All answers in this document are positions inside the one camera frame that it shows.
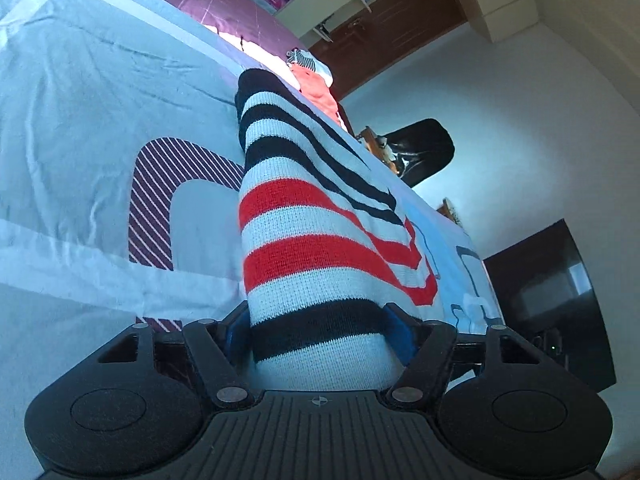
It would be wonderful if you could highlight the red orange cloth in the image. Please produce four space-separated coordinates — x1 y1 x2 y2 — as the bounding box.
292 62 351 131

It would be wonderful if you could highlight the black television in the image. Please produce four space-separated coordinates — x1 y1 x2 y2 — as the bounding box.
482 217 616 393

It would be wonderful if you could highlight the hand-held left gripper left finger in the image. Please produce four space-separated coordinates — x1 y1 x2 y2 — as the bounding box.
97 305 253 407

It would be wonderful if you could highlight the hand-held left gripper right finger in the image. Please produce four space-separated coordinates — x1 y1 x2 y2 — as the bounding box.
382 302 543 407

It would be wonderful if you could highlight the cream wardrobe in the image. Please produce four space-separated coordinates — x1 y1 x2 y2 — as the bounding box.
190 0 541 61

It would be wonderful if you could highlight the black chair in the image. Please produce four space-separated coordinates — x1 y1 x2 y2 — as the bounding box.
385 118 456 188

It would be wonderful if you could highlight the light blue patterned blanket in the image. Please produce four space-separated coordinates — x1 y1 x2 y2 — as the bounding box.
0 0 506 480

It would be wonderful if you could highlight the small wooden stand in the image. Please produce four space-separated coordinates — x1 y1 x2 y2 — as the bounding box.
437 197 466 228

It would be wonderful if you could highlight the zebra striped cloth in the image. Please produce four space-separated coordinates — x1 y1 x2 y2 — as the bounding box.
286 49 333 81

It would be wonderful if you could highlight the wooden side table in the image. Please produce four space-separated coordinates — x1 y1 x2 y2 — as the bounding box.
357 126 401 176

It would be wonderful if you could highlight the black red striped white sweater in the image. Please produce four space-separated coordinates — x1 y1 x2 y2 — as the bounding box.
235 67 440 392

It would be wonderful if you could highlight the brown wooden door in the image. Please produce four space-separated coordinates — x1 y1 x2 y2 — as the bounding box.
307 0 471 101

